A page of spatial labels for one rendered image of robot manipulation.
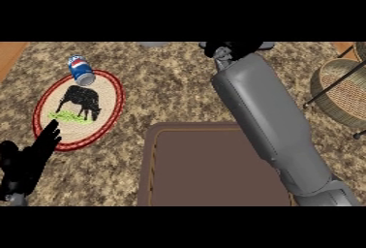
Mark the brown tray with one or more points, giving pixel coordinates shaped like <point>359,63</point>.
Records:
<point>215,166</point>

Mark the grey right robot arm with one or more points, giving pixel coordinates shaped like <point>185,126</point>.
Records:
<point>277,129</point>

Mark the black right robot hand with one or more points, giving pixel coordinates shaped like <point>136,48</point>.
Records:
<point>229,47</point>

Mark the grey object at edge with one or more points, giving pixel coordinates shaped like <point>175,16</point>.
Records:
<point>154,44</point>

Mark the wicker tiered basket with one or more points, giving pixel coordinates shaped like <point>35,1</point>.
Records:
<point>344,90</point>

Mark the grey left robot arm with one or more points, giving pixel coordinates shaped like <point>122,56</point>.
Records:
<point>17,200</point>

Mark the blue soda can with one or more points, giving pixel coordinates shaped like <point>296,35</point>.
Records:
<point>82,69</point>

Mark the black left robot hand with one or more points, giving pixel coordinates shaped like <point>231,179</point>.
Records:
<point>29,161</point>

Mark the oval cow placemat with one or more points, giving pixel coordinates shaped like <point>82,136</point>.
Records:
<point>79,110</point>

